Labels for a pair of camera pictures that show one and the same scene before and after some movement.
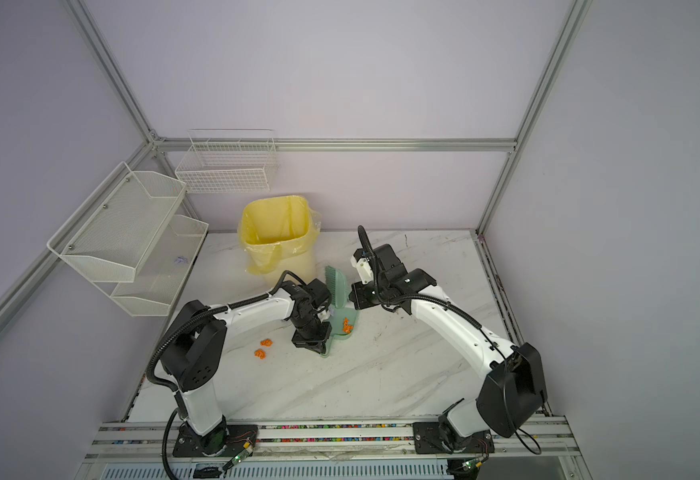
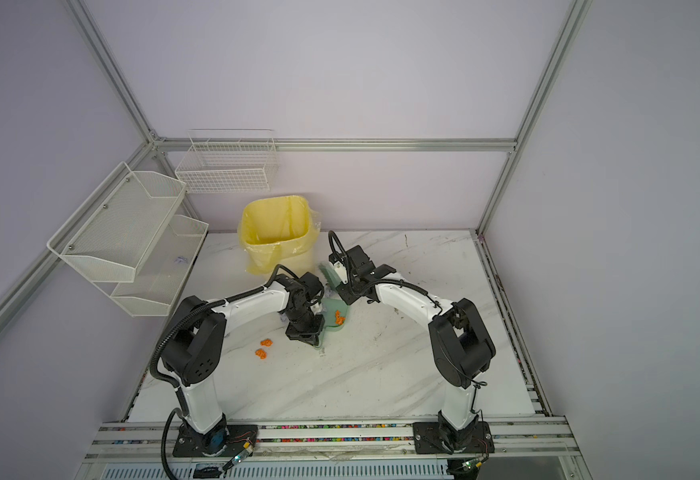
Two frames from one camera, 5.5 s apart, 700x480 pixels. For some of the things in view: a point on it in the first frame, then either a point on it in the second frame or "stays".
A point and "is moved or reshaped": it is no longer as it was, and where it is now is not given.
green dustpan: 342,318 is moved or reshaped
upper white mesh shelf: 110,234 stays
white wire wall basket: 227,161 stays
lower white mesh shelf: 163,271 stays
